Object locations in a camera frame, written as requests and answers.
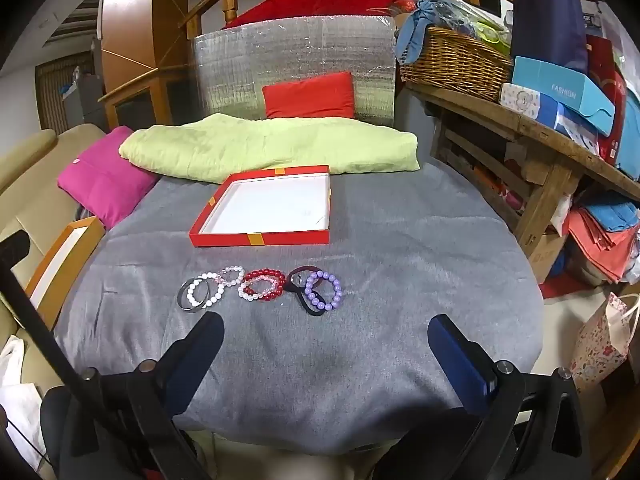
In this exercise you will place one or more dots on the red shallow cardboard box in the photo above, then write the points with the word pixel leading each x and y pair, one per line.
pixel 270 205

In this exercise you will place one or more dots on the blue cloth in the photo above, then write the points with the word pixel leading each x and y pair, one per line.
pixel 415 30

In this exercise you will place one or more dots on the stack of folded cloths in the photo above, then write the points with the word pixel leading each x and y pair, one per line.
pixel 600 240

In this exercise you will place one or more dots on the light green folded blanket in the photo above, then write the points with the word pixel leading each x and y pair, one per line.
pixel 300 150

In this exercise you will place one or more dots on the silver bangle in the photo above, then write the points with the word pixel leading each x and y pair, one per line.
pixel 181 296

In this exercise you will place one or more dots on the orange box lid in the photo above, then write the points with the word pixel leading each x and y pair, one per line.
pixel 60 260

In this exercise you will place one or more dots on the brown cardboard box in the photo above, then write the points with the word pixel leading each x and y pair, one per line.
pixel 547 255

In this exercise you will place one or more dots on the wooden stair railing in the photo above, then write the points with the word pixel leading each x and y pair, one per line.
pixel 230 5

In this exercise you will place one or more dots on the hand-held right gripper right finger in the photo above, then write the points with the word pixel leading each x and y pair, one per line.
pixel 462 362

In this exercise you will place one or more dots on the beige sofa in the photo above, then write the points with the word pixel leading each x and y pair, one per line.
pixel 30 170

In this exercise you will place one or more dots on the red paper bag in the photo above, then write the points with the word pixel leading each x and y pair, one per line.
pixel 607 75

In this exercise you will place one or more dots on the white floral box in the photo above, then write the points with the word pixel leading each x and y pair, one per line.
pixel 520 100

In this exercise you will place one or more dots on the magenta pillow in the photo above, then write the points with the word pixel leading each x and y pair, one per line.
pixel 100 175

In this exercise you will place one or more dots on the white plastic bag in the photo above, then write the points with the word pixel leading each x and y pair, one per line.
pixel 15 400

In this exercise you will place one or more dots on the floral gift bag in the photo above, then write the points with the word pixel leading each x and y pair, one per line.
pixel 600 340

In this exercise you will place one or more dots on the navy blue bag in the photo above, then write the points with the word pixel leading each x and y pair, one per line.
pixel 545 20

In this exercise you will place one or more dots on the light blue cardboard box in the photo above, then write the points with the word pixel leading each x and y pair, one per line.
pixel 550 80

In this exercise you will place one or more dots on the wooden cabinet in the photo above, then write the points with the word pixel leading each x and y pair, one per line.
pixel 130 10

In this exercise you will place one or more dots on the small red pillow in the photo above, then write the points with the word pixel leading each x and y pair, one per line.
pixel 310 95

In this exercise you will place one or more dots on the wicker basket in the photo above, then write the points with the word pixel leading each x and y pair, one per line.
pixel 450 67

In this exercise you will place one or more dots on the silver foil mat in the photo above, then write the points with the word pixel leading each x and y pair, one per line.
pixel 240 60

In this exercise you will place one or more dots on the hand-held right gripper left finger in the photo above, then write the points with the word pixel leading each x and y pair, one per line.
pixel 197 355

